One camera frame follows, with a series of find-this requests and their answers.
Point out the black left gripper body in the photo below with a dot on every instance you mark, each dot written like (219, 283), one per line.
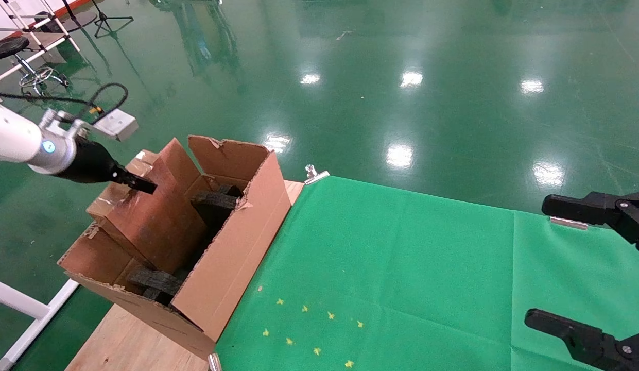
(90, 162)

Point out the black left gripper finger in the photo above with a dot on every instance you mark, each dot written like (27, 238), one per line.
(136, 179)
(136, 186)

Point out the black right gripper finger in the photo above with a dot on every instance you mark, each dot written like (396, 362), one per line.
(587, 342)
(571, 207)

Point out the small brown taped cardboard box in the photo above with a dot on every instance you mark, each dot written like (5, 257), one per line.
(154, 221)

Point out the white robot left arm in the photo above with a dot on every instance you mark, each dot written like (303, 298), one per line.
(10, 139)

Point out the large open cardboard carton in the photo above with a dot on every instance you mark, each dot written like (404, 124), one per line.
(237, 257)

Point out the black foam insert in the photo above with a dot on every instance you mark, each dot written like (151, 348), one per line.
(154, 281)
(216, 203)

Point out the black round stool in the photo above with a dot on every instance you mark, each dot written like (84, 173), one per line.
(10, 46)

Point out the green cloth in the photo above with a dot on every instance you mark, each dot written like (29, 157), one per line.
(453, 283)

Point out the black tripod stand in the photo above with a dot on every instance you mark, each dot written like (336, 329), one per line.
(118, 19)

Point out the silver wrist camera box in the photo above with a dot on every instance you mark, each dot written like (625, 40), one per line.
(116, 123)

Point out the white pipe frame table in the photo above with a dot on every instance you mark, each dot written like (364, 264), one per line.
(46, 40)

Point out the white floor frame bar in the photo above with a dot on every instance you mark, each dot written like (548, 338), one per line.
(15, 300)

